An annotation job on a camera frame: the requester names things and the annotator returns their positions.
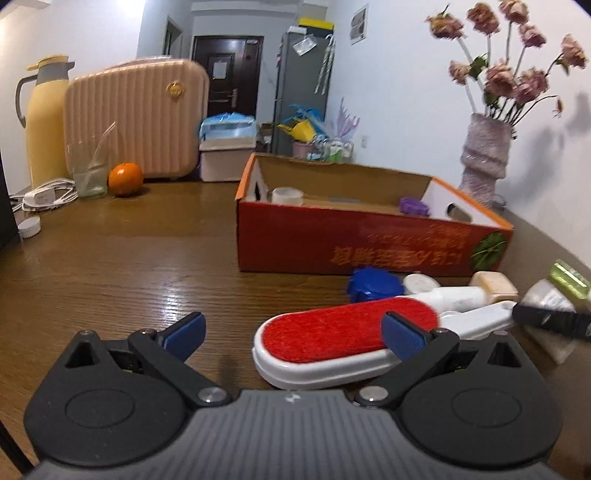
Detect small white bottle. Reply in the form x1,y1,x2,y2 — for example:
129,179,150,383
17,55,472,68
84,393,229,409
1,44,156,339
403,273,485,315

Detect dark brown entrance door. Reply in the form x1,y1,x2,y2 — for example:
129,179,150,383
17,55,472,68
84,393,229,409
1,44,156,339
191,35,265,118

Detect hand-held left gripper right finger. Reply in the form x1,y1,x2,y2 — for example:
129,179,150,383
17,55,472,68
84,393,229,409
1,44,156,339
353,311,532,409

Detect red cardboard box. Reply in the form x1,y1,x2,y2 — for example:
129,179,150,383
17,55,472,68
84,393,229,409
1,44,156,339
235,152,515,277

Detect grey refrigerator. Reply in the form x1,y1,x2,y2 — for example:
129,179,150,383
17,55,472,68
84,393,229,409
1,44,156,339
271,26,334,158

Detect purple decoration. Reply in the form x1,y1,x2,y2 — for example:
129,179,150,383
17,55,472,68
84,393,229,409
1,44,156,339
335,99,361,139

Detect dried pink rose bouquet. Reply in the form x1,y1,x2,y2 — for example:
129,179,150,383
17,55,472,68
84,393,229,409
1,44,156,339
425,0,589,127

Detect white folded umbrella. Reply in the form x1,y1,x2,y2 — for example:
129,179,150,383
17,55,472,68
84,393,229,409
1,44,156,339
315,34,338,95

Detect beige soap bar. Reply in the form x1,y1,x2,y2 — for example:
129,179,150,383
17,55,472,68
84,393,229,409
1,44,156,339
470,271,520,305

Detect white charger with cable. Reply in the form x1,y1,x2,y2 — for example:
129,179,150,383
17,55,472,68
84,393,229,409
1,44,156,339
9,179,79,213

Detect blue plastic cap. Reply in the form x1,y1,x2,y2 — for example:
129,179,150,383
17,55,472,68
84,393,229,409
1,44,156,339
347,268,404,303

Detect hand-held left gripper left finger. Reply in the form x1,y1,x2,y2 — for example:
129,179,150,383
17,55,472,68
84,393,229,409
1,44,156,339
65,311,234,409

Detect yellow box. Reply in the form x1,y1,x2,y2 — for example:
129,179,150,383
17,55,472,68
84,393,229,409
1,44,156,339
298,17,334,35

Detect white storage box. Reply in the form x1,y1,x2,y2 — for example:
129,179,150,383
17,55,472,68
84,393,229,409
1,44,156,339
199,138,257,183

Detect red and white lint brush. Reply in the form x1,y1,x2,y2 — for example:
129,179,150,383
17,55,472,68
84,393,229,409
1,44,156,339
252,295,518,391

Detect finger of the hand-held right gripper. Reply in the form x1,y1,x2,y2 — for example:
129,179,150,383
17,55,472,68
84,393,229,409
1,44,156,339
512,302,591,343

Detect purple plastic lid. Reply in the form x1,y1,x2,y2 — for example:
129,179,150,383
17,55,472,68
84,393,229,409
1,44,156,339
399,197,431,217

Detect yellow thermos jug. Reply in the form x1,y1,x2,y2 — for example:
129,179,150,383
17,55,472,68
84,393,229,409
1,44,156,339
15,55,76,190

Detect green translucent plastic container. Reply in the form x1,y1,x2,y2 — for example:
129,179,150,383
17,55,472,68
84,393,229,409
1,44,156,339
549,259,591,300

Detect group of small bottles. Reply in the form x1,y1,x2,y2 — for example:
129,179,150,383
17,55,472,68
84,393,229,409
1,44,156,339
314,136,354,163

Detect black monitor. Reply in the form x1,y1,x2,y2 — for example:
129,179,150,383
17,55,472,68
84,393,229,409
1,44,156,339
0,157,21,252

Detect yellow and blue bags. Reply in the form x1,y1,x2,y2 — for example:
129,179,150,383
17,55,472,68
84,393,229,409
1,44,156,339
277,105,328,144

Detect grey interior door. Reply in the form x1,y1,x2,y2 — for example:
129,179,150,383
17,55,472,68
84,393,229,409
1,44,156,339
164,16,184,61

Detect pink ribbed ceramic vase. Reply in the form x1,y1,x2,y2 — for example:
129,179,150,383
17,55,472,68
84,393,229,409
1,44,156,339
458,113,514,208

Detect clear plastic cup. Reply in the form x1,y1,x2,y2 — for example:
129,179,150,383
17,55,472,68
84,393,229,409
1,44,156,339
67,122,116,200

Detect orange fruit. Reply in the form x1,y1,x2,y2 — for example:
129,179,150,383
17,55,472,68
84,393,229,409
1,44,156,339
108,162,144,198

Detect pink ribbed suitcase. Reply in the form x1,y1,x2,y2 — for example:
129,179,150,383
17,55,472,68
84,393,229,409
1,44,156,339
64,58,210,182

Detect clear tape roll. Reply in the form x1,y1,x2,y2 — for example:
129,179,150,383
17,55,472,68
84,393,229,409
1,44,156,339
271,187,304,206

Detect clear plastic bag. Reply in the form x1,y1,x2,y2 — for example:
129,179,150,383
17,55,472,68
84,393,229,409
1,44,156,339
291,34,319,57

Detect blue tissue pack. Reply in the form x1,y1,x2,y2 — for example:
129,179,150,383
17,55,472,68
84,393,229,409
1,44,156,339
199,113,257,141

